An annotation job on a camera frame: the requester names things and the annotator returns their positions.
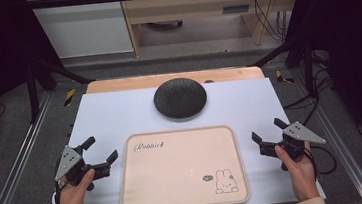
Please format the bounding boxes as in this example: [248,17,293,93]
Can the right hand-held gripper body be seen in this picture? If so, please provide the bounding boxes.
[257,118,329,165]

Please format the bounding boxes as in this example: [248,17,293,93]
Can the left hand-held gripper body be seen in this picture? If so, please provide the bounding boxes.
[51,140,113,195]

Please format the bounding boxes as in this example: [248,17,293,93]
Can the person's left hand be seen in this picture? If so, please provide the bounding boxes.
[51,168,99,204]

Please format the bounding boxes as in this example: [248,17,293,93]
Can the person's right hand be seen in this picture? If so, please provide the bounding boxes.
[274,140,320,204]

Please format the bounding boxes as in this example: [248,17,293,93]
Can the white table mat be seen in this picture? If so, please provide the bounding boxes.
[32,71,327,204]

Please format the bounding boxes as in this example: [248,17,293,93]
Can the yellow black tape strip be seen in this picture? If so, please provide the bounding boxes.
[274,68,296,86]
[62,88,78,107]

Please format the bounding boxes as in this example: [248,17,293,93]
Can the beige tray with rabbit print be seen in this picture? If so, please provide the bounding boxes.
[113,122,252,204]

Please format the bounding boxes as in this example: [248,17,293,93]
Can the wooden table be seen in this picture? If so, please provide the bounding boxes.
[85,64,265,96]

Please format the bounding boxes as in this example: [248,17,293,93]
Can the black round plate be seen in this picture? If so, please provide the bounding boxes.
[151,75,211,123]

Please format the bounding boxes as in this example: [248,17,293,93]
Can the white cabinet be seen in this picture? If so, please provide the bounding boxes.
[26,0,135,63]

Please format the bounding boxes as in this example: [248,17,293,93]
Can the light wooden desk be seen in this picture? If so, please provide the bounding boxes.
[118,0,312,59]

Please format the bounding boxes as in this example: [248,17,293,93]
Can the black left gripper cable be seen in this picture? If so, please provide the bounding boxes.
[47,178,70,204]

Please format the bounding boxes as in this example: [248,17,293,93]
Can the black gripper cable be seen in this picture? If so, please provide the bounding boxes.
[47,178,70,204]
[307,141,339,178]

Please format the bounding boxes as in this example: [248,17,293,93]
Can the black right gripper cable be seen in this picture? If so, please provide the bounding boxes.
[307,141,339,178]

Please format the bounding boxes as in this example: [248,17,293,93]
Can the aluminium floor rail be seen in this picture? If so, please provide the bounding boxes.
[290,63,362,204]
[0,90,64,204]

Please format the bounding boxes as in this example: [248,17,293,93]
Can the black floor cables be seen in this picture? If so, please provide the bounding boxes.
[277,48,340,128]

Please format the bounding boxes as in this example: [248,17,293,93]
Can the black metal frame stand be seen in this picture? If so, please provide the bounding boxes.
[23,51,99,125]
[248,33,319,104]

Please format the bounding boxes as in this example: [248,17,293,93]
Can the bundle of black hanging cables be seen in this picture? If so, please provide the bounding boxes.
[249,0,292,45]

